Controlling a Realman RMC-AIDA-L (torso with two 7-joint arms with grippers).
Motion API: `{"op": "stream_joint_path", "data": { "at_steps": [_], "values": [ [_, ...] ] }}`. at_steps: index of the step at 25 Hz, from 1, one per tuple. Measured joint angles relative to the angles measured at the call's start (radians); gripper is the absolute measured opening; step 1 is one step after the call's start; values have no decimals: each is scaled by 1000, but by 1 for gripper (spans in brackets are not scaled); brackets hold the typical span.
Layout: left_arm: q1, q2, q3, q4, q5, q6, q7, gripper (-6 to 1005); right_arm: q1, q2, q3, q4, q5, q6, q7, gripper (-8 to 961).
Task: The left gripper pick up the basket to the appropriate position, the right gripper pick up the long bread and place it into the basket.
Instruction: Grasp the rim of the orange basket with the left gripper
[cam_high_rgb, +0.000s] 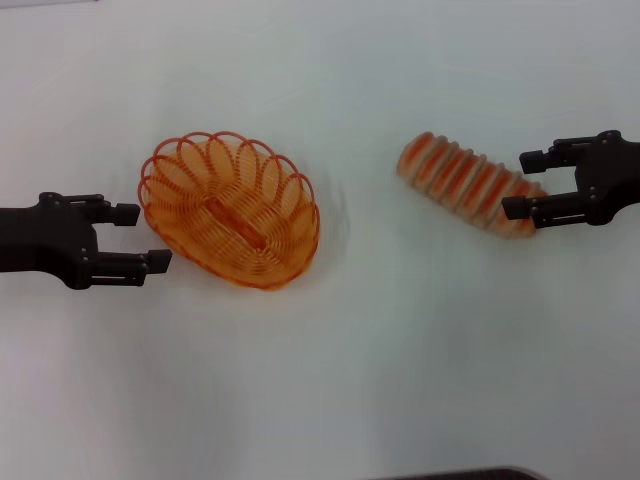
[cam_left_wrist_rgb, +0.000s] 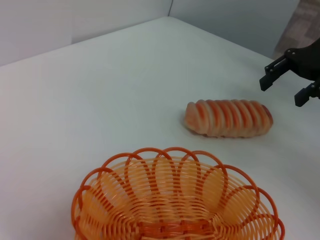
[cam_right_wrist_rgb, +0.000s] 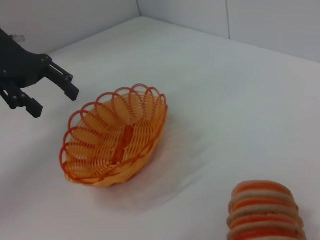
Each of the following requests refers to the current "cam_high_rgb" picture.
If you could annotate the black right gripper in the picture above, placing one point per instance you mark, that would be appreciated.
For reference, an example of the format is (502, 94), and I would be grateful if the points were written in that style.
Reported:
(615, 175)

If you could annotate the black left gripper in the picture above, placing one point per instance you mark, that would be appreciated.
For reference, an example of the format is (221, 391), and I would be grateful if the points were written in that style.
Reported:
(40, 235)

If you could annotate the striped orange bread loaf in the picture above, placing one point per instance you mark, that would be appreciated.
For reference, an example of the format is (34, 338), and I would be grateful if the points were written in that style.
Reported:
(450, 175)

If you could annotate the dark rounded robot base edge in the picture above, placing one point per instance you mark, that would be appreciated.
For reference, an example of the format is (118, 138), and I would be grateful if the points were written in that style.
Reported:
(460, 474)

